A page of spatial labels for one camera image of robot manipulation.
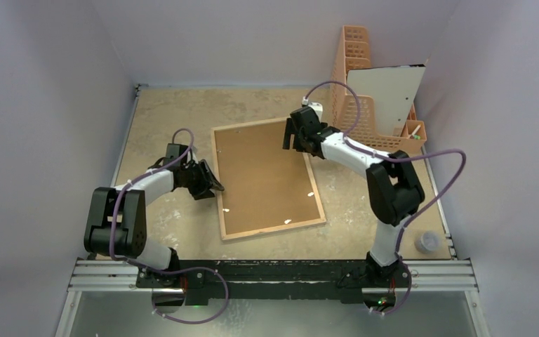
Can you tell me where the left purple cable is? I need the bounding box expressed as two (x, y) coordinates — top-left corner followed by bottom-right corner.
(109, 128), (196, 273)

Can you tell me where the white marker pen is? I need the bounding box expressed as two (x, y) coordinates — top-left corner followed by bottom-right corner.
(408, 125), (422, 140)

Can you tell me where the orange plastic file organizer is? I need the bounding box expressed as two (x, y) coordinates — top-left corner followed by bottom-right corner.
(330, 25), (427, 154)

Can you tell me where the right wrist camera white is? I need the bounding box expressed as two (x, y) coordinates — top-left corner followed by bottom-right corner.
(301, 98), (324, 121)

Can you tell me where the white board sheet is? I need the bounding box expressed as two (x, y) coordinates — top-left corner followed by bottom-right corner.
(347, 64), (426, 136)

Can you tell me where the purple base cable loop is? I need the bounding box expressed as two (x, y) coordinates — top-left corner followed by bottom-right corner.
(152, 267), (229, 325)

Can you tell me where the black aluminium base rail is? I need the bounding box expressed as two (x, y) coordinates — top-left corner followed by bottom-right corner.
(67, 260), (479, 305)

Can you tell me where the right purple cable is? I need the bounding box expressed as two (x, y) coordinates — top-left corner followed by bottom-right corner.
(302, 81), (467, 261)

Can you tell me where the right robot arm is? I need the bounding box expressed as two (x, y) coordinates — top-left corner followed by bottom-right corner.
(283, 105), (425, 286)

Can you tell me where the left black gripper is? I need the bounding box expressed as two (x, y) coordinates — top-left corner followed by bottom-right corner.
(182, 160), (222, 199)

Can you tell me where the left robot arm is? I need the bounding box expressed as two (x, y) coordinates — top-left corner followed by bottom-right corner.
(84, 143), (224, 287)

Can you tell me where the white wooden picture frame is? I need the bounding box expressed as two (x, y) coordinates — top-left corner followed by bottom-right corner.
(211, 116), (327, 241)

